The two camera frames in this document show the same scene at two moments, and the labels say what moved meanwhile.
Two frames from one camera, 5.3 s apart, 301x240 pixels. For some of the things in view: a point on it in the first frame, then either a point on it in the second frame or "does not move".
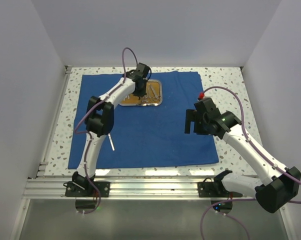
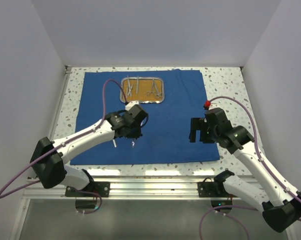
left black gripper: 142,93 -> 136,134
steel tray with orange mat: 153,96 does not move
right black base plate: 215,189 does not move
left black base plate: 72,190 does not move
